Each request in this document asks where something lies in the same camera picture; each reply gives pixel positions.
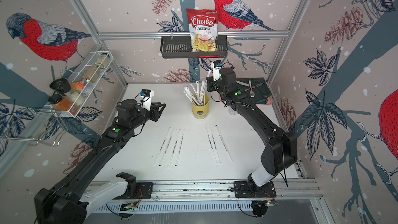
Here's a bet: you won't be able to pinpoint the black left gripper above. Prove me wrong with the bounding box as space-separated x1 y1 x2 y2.
130 101 166 130

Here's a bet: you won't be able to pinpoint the straw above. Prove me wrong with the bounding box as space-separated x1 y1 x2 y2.
210 127 221 164
167 129 181 168
158 128 175 167
205 127 218 164
215 125 233 161
154 128 171 165
174 128 185 167

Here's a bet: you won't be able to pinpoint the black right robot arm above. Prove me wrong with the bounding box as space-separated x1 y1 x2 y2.
206 66 298 192

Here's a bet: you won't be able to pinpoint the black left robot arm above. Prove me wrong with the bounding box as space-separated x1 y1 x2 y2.
34 99 166 224

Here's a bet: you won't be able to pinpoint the bundle wrapped straws in cup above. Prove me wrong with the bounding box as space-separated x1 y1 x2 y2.
183 81 209 106

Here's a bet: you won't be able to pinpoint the yellow straw cup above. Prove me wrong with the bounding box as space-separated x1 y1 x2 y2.
191 94 210 119

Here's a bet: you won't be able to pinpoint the metal spoon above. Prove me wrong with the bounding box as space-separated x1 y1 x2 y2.
248 79 255 98

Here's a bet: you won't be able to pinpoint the green mat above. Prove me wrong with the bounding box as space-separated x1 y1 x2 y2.
237 77 272 105

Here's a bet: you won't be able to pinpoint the wooden spoon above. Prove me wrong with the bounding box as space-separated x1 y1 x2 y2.
245 83 264 91

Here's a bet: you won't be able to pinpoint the pink tray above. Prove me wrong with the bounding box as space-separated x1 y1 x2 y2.
263 97 272 105

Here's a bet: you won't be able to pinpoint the Chuba cassava chips bag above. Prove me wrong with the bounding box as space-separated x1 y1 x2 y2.
187 9 219 52

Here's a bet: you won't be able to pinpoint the black lid spice jar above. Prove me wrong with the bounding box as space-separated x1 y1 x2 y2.
49 78 72 94

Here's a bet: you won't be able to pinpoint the orange spice jar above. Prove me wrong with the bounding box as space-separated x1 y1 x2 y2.
48 94 79 114

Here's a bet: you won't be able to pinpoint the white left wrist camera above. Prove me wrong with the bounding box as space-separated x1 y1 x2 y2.
140 89 154 111

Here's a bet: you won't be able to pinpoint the white handle knife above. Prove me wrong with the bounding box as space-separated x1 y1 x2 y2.
236 80 250 87

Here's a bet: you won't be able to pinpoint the black wall basket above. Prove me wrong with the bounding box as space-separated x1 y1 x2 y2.
160 35 228 59

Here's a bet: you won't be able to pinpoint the white wire spice rack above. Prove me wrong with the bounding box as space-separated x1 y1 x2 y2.
43 51 114 118

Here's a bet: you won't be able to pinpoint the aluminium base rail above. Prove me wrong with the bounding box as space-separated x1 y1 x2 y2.
95 178 323 218

